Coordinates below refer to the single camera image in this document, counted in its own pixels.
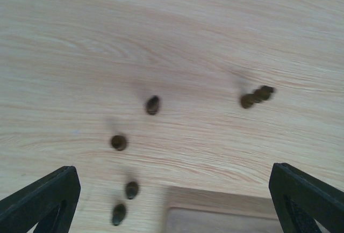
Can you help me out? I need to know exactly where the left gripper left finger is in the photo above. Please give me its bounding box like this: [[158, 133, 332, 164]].
[[1, 166, 81, 232]]

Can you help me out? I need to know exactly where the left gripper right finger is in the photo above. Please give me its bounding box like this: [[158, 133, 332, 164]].
[[269, 163, 343, 232]]

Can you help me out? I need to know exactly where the wooden chess board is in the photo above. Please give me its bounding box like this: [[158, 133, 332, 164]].
[[160, 187, 283, 232]]

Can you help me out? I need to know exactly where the dark pawn left lower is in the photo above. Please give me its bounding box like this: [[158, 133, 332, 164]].
[[112, 203, 126, 226]]

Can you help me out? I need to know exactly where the dark rook left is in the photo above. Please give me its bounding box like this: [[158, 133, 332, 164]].
[[146, 95, 160, 115]]

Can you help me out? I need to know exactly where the dark pawn far left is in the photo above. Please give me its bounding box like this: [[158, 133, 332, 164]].
[[110, 135, 127, 151]]

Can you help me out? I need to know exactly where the dark queen piece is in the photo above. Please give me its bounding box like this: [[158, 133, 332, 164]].
[[240, 85, 275, 109]]

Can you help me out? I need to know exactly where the dark pawn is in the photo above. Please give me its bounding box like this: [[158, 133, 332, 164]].
[[112, 203, 126, 226], [125, 181, 139, 200], [110, 135, 127, 151]]

